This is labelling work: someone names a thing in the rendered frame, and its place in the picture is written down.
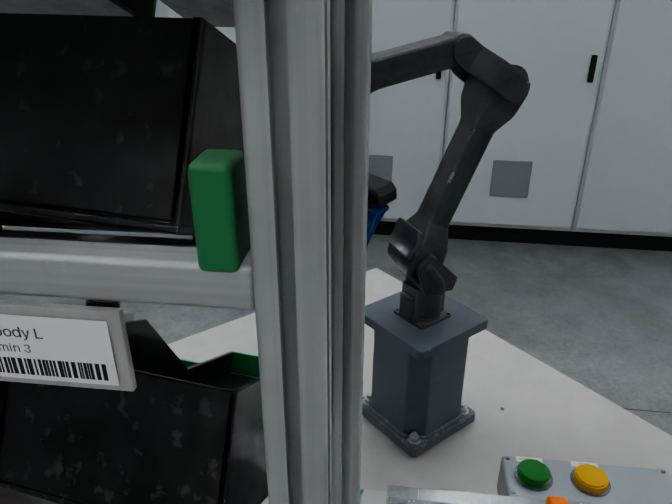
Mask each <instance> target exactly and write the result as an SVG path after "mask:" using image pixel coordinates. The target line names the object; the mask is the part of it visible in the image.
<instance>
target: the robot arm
mask: <svg viewBox="0 0 672 504"><path fill-rule="evenodd" d="M447 69H450V70H451V71H452V72H453V73H454V75H455V76H456V77H458V78H459V79H460V80H461V81H463V82H464V83H465V84H464V87H463V91H462V94H461V119H460V122H459V124H458V126H457V128H456V130H455V132H454V135H453V137H452V139H451V141H450V143H449V145H448V147H447V150H446V152H445V154H444V156H443V158H442V160H441V162H440V164H439V167H438V169H437V171H436V173H435V175H434V177H433V179H432V181H431V184H430V186H429V188H428V190H427V192H426V194H425V196H424V199H423V201H422V203H421V205H420V207H419V209H418V211H417V212H416V213H415V214H414V215H413V216H411V217H410V218H409V219H408V220H404V219H402V218H398V220H397V221H396V224H395V227H394V230H393V232H392V234H391V236H390V237H389V238H388V239H387V242H389V246H388V249H387V253H388V255H389V258H390V260H391V261H392V262H393V263H394V264H395V265H396V266H397V268H398V270H399V271H400V272H402V273H403V274H404V275H405V276H406V280H405V281H403V284H402V292H401V294H400V307H398V308H395V309H394V313H395V314H397V315H398V316H400V317H401V318H403V319H404V320H406V321H408V322H409V323H411V324H412V325H414V326H415V327H417V328H419V329H421V330H424V329H426V328H428V327H430V326H433V325H435V324H437V323H439V322H441V321H443V320H445V319H448V318H450V317H451V313H450V312H448V311H446V310H444V300H445V292H446V291H450V290H452V289H453V287H454V285H455V283H456V280H457V276H455V275H454V274H453V273H452V272H451V271H450V270H449V269H448V268H446V267H445V266H444V265H443V263H444V260H445V257H446V254H447V251H448V227H449V224H450V222H451V220H452V218H453V216H454V214H455V212H456V210H457V208H458V206H459V203H460V201H461V199H462V197H463V195H464V193H465V191H466V189H467V187H468V185H469V183H470V181H471V179H472V177H473V175H474V173H475V171H476V169H477V167H478V165H479V162H480V160H481V158H482V156H483V154H484V152H485V150H486V148H487V146H488V144H489V142H490V140H491V138H492V136H493V134H494V133H495V132H496V131H497V130H498V129H500V128H501V127H502V126H503V125H505V124H506V123H507V122H508V121H510V120H511V119H512V118H513V117H514V116H515V114H516V113H517V111H518V110H519V108H520V107H521V105H522V104H523V102H524V101H525V99H526V97H527V95H528V93H529V90H530V85H531V84H530V82H529V77H528V74H527V72H526V70H525V69H524V68H523V67H521V66H519V65H515V64H510V63H508V62H507V61H506V60H504V59H503V58H501V57H500V56H498V55H497V54H495V53H494V52H492V51H490V50H489V49H487V48H486V47H484V46H483V45H482V44H481V43H480V42H478V41H477V40H476V39H475V38H474V37H473V36H472V35H470V34H468V33H462V32H456V31H447V32H444V33H443V34H441V35H438V36H435V37H431V38H428V39H424V40H420V41H417V42H413V43H409V44H405V45H402V46H398V47H394V48H391V49H387V50H383V51H379V52H376V53H372V54H371V90H370V94H371V93H372V92H374V91H376V90H378V89H383V88H385V87H388V86H392V85H395V84H399V83H402V82H406V81H409V80H413V79H416V78H419V77H423V76H426V75H430V74H433V73H437V72H440V71H444V70H447ZM396 198H397V189H396V187H395V185H394V184H393V183H392V181H389V180H386V179H383V178H381V177H378V176H375V175H372V174H370V173H368V209H367V246H368V243H369V241H370V239H371V237H372V235H373V233H374V231H375V229H376V228H377V226H378V224H379V222H380V221H381V219H382V217H383V215H384V214H385V212H386V211H388V210H389V206H388V205H386V204H388V203H390V202H392V201H394V200H395V199H396Z"/></svg>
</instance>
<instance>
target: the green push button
mask: <svg viewBox="0 0 672 504"><path fill-rule="evenodd" d="M517 475H518V477H519V479H520V480H521V481H522V482H523V483H524V484H526V485H527V486H530V487H533V488H543V487H546V486H547V485H548V484H549V482H550V478H551V472H550V470H549V468H548V467H547V466H546V465H545V464H543V463H542V462H540V461H538V460H534V459H526V460H523V461H521V462H520V463H519V465H518V470H517Z"/></svg>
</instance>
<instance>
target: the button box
mask: <svg viewBox="0 0 672 504"><path fill-rule="evenodd" d="M526 459H534V460H538V461H540V462H542V463H543V464H545V465H546V466H547V467H548V468H549V470H550V472H551V478H550V482H549V484H548V485H547V486H546V487H543V488H533V487H530V486H527V485H526V484H524V483H523V482H522V481H521V480H520V479H519V477H518V475H517V470H518V465H519V463H520V462H521V461H523V460H526ZM582 464H590V465H594V466H596V467H598V468H600V469H601V470H603V471H604V472H605V473H606V475H607V476H608V479H609V483H608V487H607V489H606V491H604V492H603V493H599V494H594V493H590V492H587V491H585V490H583V489H581V488H580V487H579V486H578V485H577V484H576V482H575V481H574V472H575V469H576V467H577V466H579V465H582ZM497 491H498V495H500V496H511V497H522V498H532V499H543V500H546V499H547V497H548V496H555V497H564V498H566V499H567V501H568V502H574V503H585V504H672V480H671V478H670V476H669V474H668V472H667V471H666V470H663V469H651V468H640V467H629V466H617V465H606V464H597V463H589V462H578V461H560V460H548V459H542V458H532V457H520V456H516V457H514V456H502V459H501V464H500V470H499V476H498V482H497Z"/></svg>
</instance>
